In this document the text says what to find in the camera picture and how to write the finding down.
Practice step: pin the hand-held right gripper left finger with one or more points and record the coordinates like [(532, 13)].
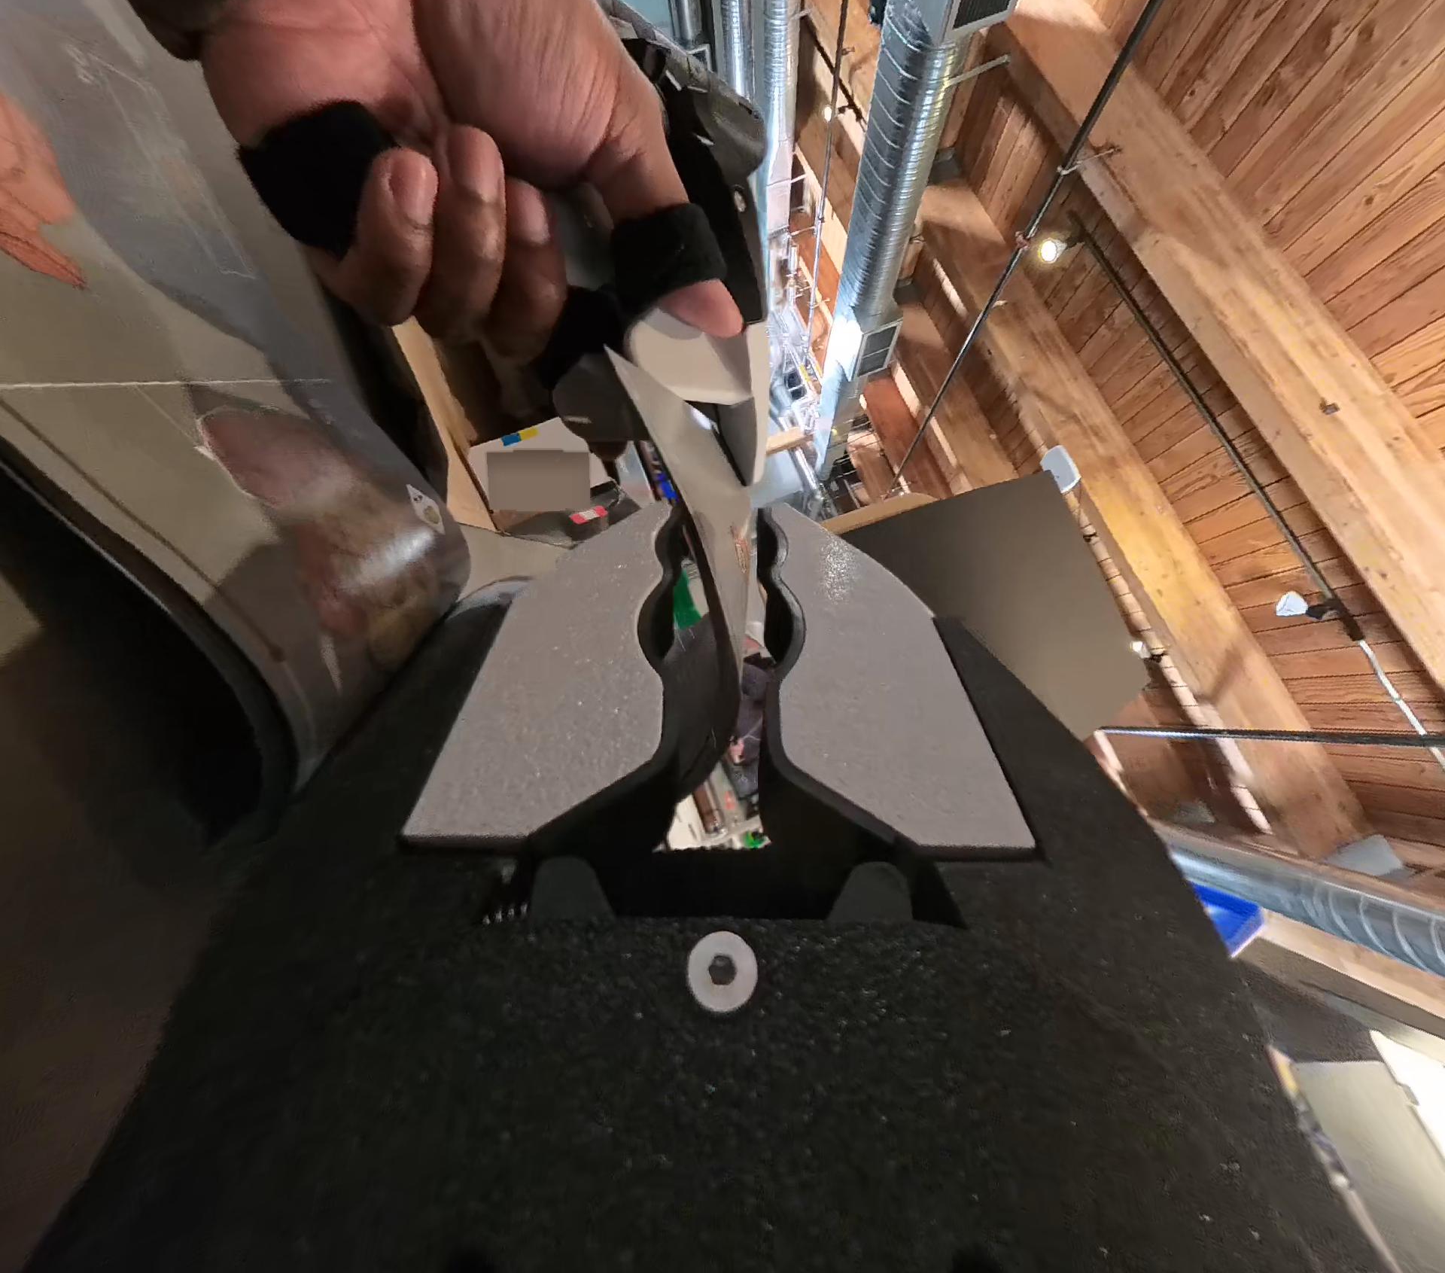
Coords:
[(543, 706)]

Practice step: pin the white wall speaker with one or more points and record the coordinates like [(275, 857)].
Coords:
[(1067, 470)]

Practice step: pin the grey instruction booklet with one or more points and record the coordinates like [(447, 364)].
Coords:
[(169, 300)]

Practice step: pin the grey desk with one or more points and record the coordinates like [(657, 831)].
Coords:
[(91, 955)]

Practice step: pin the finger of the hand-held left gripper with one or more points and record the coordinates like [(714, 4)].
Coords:
[(739, 431), (697, 359)]

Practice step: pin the black ceiling pipe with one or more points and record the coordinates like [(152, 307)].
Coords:
[(1059, 191)]

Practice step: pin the long silver spiral duct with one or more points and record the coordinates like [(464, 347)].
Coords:
[(1333, 898)]

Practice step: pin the person's left hand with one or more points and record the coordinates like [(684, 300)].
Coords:
[(473, 57)]

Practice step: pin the ceiling spot lamp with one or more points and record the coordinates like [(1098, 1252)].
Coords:
[(1049, 252)]

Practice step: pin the stack of blue plastic bins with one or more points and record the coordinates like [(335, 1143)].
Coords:
[(1233, 917)]

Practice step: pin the silver insulated air duct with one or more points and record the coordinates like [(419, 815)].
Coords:
[(903, 168)]

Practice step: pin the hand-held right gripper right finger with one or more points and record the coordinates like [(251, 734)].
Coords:
[(879, 718)]

